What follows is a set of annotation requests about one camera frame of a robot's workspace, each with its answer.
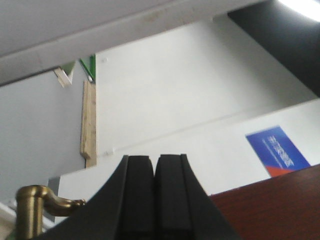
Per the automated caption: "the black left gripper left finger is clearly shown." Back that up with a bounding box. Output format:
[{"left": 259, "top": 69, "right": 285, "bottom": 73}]
[{"left": 38, "top": 155, "right": 154, "bottom": 240}]

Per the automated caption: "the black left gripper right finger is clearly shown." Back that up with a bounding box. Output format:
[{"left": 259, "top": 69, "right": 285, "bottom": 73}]
[{"left": 155, "top": 154, "right": 241, "bottom": 240}]

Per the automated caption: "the brass door handle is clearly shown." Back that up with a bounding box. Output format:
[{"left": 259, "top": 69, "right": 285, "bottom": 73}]
[{"left": 15, "top": 185, "right": 86, "bottom": 240}]

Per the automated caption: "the brown wooden door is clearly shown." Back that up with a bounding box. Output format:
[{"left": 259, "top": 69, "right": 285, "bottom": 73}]
[{"left": 210, "top": 165, "right": 320, "bottom": 240}]

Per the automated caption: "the light wooden plank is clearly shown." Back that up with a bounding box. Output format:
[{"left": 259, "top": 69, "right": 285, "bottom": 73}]
[{"left": 80, "top": 80, "right": 97, "bottom": 168}]

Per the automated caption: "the blue and red poster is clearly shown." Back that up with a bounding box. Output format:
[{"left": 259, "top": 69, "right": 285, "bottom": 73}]
[{"left": 245, "top": 125, "right": 311, "bottom": 178}]

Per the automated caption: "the green frame piece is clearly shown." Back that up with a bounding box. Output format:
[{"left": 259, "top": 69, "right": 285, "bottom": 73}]
[{"left": 79, "top": 54, "right": 96, "bottom": 83}]

